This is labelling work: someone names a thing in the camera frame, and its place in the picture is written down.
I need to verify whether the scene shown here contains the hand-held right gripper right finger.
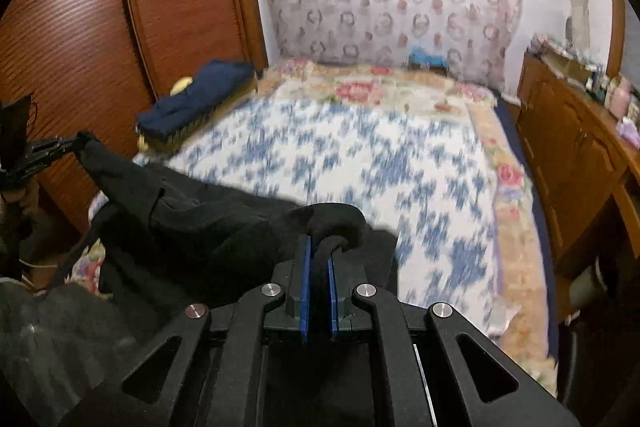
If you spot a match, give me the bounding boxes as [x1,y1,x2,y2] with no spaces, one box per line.
[327,257,581,427]

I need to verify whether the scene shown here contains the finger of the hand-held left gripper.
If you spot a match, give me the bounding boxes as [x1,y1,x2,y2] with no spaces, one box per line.
[27,133,93,154]
[5,144,86,184]

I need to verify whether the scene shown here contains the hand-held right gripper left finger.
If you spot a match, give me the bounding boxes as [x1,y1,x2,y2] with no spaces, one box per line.
[60,234,313,427]

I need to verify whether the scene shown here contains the black printed t-shirt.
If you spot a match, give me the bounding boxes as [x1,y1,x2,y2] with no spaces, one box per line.
[55,132,401,427]

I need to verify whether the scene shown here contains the navy blue folded clothes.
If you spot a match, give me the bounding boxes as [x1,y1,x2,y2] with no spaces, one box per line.
[136,59,258,142]

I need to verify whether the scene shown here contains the person's left hand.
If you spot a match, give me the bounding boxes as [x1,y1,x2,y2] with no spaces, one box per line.
[0,187,42,248]

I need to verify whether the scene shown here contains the yellow plush toy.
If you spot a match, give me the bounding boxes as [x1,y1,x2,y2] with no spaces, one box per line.
[137,77,194,152]

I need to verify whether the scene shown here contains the blue floral white sheet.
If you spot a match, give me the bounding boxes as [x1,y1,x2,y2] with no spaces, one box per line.
[87,99,501,339]

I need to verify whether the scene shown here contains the pink rose floral blanket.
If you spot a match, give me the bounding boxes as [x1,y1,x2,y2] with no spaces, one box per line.
[135,57,561,398]

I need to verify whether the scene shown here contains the navy bed mattress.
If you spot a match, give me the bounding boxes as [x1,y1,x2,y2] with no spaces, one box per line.
[492,89,562,358]

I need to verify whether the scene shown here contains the grey cylindrical bin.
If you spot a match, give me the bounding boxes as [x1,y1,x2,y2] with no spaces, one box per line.
[567,259,609,311]

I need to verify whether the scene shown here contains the blue item on box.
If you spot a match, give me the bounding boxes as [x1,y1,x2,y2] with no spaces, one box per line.
[407,47,449,76]

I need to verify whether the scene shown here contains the long wooden sideboard cabinet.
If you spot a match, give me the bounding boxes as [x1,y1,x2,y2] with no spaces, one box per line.
[515,52,640,323]

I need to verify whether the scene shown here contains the pile of folded cloths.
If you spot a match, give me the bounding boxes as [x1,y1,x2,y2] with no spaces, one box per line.
[529,32,551,58]

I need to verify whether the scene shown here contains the open cardboard box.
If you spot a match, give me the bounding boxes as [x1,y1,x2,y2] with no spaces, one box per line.
[542,44,591,84]

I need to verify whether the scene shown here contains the cluster of small bottles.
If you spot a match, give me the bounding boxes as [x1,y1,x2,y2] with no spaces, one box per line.
[587,67,614,102]

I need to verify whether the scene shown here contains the pink thermos jug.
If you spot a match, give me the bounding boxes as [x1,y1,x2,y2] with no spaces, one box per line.
[609,77,632,116]

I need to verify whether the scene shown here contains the wooden window frame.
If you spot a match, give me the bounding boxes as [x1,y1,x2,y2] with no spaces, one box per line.
[606,0,629,78]

